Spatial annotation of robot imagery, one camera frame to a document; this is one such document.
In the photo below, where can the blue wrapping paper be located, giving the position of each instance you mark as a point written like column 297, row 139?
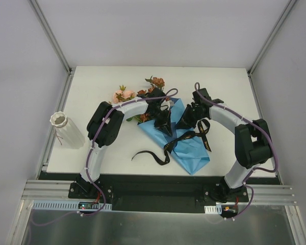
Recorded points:
column 190, row 154

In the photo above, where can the white cable duct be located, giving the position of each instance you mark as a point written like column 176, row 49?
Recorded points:
column 217, row 209
column 70, row 206

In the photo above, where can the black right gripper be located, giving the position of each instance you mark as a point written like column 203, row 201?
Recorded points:
column 189, row 115

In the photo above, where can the right white cable duct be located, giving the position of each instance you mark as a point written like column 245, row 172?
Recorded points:
column 217, row 209

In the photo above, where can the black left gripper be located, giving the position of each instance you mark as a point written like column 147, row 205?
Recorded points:
column 162, row 116

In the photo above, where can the left white cable duct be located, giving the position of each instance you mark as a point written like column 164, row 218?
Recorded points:
column 70, row 206

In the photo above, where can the right aluminium table rail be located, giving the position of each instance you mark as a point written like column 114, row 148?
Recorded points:
column 260, row 112

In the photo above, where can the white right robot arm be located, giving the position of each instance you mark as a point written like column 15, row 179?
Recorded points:
column 252, row 140

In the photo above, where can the orange and pink flower bouquet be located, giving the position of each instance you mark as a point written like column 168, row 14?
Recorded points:
column 123, row 95

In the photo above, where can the aluminium front rail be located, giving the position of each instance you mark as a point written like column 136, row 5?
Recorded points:
column 58, row 190

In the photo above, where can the aluminium frame post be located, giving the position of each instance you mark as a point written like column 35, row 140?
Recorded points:
column 49, row 34
column 290, row 5

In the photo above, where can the black ribbon with gold letters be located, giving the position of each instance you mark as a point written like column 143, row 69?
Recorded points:
column 203, row 127

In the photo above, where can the white ribbed vase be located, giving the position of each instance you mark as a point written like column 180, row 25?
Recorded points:
column 66, row 130

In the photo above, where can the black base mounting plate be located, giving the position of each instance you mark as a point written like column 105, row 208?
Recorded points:
column 144, row 193

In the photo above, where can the left aluminium frame post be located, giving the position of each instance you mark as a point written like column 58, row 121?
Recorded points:
column 49, row 34

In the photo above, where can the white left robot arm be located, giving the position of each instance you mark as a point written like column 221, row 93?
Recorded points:
column 104, row 126

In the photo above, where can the right aluminium frame post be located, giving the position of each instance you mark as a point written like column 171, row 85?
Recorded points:
column 290, row 5

